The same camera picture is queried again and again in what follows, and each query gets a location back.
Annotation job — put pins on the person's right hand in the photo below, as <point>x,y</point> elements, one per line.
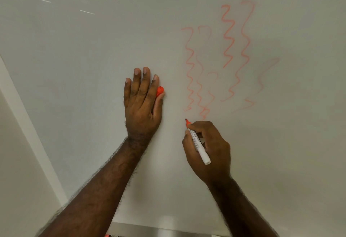
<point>216,158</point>

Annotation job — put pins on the red whiteboard marker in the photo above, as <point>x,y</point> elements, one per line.
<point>201,151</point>
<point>107,236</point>

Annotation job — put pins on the red marker cap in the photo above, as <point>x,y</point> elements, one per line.
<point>160,90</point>

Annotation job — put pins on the metal marker tray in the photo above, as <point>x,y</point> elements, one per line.
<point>162,233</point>

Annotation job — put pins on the white whiteboard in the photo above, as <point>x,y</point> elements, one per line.
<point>81,56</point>

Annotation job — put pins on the person's left forearm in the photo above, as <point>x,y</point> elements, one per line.
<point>94,191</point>

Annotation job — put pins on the person's right forearm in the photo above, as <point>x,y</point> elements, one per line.
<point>240,212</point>

